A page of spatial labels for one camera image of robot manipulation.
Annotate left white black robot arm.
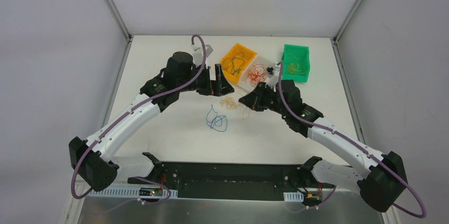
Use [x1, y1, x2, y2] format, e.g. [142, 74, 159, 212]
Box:
[69, 51, 234, 192]

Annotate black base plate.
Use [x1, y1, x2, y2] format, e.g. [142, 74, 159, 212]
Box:
[128, 162, 319, 201]

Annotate green plastic bin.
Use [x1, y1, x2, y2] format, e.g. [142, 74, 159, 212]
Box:
[282, 44, 310, 83]

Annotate orange plastic bin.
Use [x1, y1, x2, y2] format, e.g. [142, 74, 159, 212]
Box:
[220, 43, 257, 84]

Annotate blue wire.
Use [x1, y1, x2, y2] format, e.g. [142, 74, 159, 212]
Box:
[205, 104, 229, 133]
[221, 52, 246, 76]

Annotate white plastic bin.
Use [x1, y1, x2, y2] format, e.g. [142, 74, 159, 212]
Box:
[237, 56, 275, 92]

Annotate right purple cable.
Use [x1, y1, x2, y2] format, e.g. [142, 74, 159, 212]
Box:
[277, 61, 427, 219]

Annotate right white cable duct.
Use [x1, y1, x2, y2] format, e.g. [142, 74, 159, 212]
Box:
[283, 191, 304, 202]

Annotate right aluminium frame post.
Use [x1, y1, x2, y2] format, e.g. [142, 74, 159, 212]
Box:
[333, 0, 364, 44]

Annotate aluminium frame post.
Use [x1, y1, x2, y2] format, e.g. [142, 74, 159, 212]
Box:
[333, 0, 364, 44]
[104, 0, 132, 42]

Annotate left white cable duct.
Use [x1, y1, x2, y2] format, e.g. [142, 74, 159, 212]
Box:
[88, 186, 169, 199]

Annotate red wires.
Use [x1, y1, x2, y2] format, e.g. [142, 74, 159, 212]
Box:
[245, 64, 270, 88]

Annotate left aluminium frame post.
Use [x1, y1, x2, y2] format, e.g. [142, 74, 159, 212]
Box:
[104, 0, 132, 42]

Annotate thin yellow wire tangle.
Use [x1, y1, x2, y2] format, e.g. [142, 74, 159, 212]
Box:
[219, 96, 252, 120]

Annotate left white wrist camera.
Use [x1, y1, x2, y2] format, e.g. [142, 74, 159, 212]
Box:
[191, 43, 213, 65]

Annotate white cable duct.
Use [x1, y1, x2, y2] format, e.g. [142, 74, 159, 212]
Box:
[88, 186, 169, 199]
[283, 191, 304, 202]

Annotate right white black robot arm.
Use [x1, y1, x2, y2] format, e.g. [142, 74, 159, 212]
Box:
[238, 80, 407, 212]

